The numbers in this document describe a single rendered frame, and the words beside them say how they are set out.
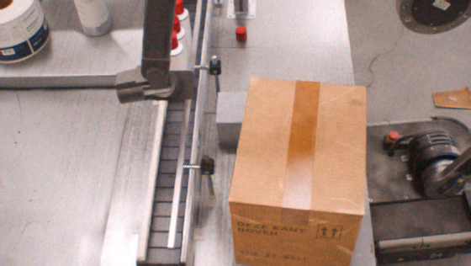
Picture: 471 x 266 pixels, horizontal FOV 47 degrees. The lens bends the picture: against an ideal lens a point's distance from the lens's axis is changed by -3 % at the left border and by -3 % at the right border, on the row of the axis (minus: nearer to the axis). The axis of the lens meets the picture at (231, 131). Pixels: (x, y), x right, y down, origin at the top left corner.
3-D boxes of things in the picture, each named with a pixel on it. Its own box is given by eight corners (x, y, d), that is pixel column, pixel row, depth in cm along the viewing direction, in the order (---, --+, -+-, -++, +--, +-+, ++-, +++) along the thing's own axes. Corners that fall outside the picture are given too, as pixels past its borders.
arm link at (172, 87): (176, 95, 116) (172, 67, 115) (144, 100, 116) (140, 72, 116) (182, 95, 123) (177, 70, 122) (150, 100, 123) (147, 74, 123)
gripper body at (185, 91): (150, 71, 129) (143, 70, 122) (193, 71, 128) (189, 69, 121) (150, 99, 129) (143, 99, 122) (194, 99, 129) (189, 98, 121)
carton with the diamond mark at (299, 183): (253, 151, 138) (250, 76, 117) (351, 160, 135) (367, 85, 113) (235, 264, 120) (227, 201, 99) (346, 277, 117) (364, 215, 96)
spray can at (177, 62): (171, 84, 149) (160, 27, 133) (191, 84, 149) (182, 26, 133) (169, 99, 146) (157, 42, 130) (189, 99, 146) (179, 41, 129)
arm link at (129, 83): (161, 69, 109) (161, 39, 114) (104, 78, 110) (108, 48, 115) (175, 108, 118) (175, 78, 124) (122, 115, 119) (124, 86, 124)
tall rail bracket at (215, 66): (198, 95, 153) (191, 52, 140) (224, 95, 152) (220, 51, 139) (197, 104, 151) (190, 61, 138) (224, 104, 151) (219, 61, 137)
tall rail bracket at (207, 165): (188, 189, 135) (179, 150, 122) (219, 190, 134) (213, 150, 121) (187, 201, 133) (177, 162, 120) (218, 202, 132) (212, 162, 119)
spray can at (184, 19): (177, 51, 157) (166, -7, 141) (195, 51, 156) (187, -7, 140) (175, 65, 154) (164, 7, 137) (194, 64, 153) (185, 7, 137)
